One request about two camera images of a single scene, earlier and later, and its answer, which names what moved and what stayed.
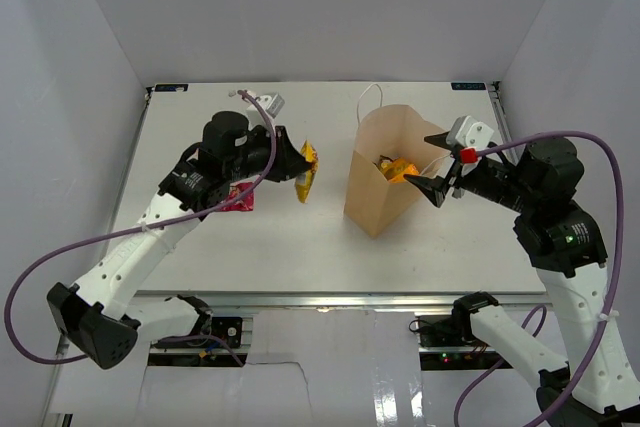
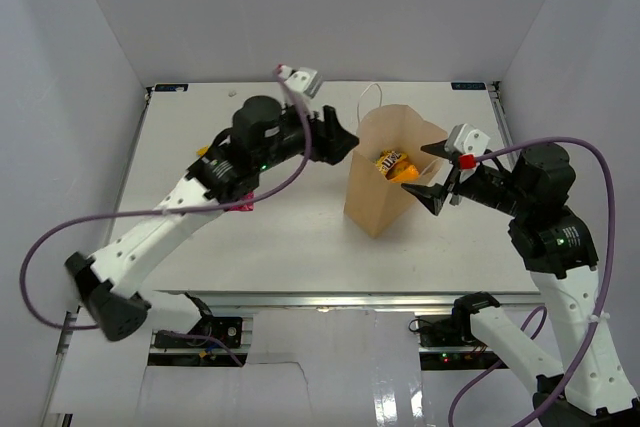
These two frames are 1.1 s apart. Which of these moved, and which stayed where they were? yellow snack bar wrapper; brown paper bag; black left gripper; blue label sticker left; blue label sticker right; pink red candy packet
Moved: yellow snack bar wrapper; black left gripper
Stayed: blue label sticker right; blue label sticker left; brown paper bag; pink red candy packet
